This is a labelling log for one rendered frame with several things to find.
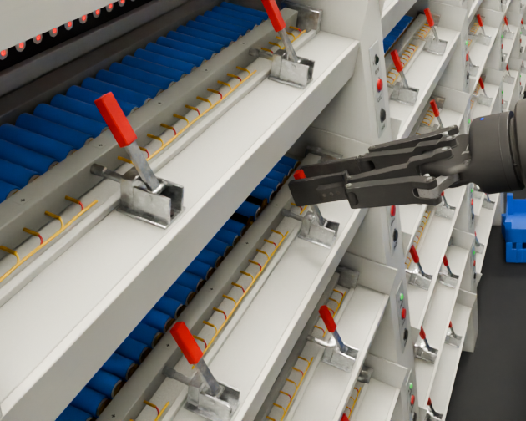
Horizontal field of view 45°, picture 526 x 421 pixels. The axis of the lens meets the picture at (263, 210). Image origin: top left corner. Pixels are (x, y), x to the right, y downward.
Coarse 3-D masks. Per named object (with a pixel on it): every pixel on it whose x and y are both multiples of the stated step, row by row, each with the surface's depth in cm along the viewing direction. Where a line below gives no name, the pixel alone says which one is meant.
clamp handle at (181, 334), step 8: (176, 328) 50; (184, 328) 50; (176, 336) 50; (184, 336) 50; (192, 336) 51; (184, 344) 50; (192, 344) 51; (184, 352) 50; (192, 352) 50; (200, 352) 51; (192, 360) 50; (200, 360) 51; (200, 368) 51; (208, 368) 52; (200, 376) 51; (208, 376) 52; (208, 384) 51; (216, 384) 52; (208, 392) 52; (216, 392) 52
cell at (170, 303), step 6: (162, 300) 60; (168, 300) 60; (174, 300) 60; (156, 306) 60; (162, 306) 60; (168, 306) 60; (174, 306) 60; (180, 306) 60; (168, 312) 60; (174, 312) 60; (174, 318) 60
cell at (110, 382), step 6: (102, 372) 53; (96, 378) 52; (102, 378) 52; (108, 378) 52; (114, 378) 52; (120, 378) 53; (90, 384) 52; (96, 384) 52; (102, 384) 52; (108, 384) 52; (114, 384) 52; (96, 390) 52; (102, 390) 52; (108, 390) 52; (114, 390) 52; (108, 396) 52
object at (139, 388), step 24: (288, 192) 76; (264, 216) 72; (240, 240) 68; (264, 240) 71; (240, 264) 65; (216, 288) 62; (192, 312) 59; (168, 336) 56; (144, 360) 54; (168, 360) 54; (144, 384) 52; (120, 408) 50
